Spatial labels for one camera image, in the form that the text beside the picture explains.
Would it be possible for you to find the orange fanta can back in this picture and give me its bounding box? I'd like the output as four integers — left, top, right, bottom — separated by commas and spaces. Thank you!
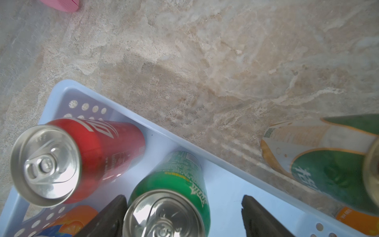
336, 207, 379, 237

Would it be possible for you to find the pink cylindrical tube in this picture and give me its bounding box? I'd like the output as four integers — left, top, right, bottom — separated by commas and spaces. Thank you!
40, 0, 80, 13

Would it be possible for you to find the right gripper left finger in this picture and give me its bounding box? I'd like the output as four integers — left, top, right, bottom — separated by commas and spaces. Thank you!
75, 195, 127, 237

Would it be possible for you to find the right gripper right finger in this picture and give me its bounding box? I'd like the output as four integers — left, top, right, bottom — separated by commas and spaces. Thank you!
241, 195, 294, 237

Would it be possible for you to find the green sprite can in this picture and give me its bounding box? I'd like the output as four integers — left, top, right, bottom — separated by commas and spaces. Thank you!
122, 151, 211, 237

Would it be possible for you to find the light blue plastic basket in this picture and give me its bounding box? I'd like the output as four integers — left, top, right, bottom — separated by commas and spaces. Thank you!
0, 79, 369, 237

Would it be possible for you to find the red cola can back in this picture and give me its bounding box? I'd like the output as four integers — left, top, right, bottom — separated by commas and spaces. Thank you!
10, 118, 146, 207

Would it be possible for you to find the orange fanta can front left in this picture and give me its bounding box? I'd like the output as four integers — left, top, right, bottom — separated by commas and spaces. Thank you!
34, 205, 98, 237

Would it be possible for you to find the orange fanta can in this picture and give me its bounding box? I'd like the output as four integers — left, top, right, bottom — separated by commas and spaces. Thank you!
34, 205, 98, 237
336, 207, 379, 237

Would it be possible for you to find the dark green gold-top can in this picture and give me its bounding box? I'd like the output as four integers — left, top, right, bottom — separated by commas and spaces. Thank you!
260, 114, 379, 215

